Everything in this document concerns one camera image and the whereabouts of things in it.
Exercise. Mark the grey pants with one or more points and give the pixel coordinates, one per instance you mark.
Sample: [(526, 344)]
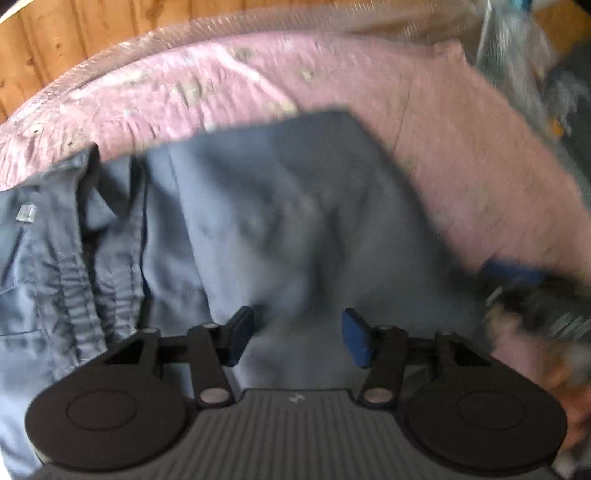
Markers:
[(277, 221)]

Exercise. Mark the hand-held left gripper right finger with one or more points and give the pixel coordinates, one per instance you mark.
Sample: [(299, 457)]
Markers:
[(355, 339)]

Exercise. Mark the person's right hand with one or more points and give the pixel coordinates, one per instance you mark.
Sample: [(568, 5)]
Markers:
[(570, 406)]

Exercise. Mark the pink printed bed sheet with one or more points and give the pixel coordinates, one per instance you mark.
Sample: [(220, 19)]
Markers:
[(461, 161)]

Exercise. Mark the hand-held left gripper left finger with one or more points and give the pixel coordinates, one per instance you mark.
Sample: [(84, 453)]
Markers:
[(242, 337)]

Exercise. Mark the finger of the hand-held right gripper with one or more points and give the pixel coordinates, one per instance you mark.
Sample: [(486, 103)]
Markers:
[(512, 273)]

